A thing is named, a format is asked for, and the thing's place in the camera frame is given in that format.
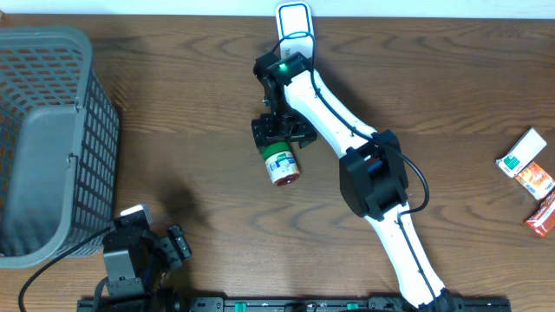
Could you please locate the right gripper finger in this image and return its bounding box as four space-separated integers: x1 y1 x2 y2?
251 115 274 152
288 123 317 149

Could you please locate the green lid jar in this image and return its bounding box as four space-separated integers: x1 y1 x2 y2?
263 142 300 186

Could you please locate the white and green carton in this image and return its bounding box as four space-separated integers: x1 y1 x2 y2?
495 127 547 179

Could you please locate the small orange box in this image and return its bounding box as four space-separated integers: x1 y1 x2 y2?
515 161 554 200

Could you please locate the red chocolate bar wrapper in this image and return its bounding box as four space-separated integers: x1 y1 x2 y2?
525 192 554 238

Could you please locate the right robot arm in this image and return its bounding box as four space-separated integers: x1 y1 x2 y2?
251 52 456 311

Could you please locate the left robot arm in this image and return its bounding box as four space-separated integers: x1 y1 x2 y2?
92 225 192 312

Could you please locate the white barcode scanner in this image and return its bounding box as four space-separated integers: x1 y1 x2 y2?
276 1 314 58

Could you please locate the grey plastic mesh basket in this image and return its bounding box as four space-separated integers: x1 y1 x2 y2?
1 26 120 269

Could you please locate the black mounting rail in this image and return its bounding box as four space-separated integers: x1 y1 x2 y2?
76 295 513 312

